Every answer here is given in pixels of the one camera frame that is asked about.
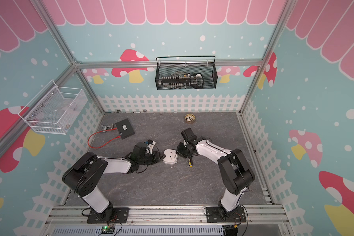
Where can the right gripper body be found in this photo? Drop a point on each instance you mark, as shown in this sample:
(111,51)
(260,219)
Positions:
(183,151)

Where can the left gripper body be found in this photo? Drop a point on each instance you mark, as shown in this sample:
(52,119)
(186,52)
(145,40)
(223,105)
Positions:
(149,159)

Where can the white square alarm clock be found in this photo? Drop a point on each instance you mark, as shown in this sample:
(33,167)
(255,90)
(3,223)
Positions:
(170,156)

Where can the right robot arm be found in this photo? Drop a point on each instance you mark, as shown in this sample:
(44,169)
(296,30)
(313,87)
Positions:
(236,173)

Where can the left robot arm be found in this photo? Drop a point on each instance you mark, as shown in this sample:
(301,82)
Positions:
(84,176)

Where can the black box device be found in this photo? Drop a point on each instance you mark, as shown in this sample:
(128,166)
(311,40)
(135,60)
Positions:
(125,128)

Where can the brown tape roll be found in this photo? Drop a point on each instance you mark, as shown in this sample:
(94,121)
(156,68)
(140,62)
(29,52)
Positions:
(189,118)

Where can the black socket bit set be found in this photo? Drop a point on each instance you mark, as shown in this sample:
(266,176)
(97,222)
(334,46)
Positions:
(175,82)

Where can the small green circuit board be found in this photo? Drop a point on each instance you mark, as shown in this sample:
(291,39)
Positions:
(107,230)

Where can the metal clamp bracket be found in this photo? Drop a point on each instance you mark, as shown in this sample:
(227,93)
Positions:
(107,127)

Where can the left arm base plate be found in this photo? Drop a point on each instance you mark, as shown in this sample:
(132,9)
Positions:
(109,216)

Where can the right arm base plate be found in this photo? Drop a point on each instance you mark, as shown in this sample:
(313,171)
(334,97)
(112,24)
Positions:
(218,214)

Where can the black wire mesh basket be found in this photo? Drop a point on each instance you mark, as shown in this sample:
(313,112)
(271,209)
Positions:
(203,68)

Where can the white wire mesh basket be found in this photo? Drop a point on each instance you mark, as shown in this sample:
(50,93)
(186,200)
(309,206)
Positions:
(54,109)

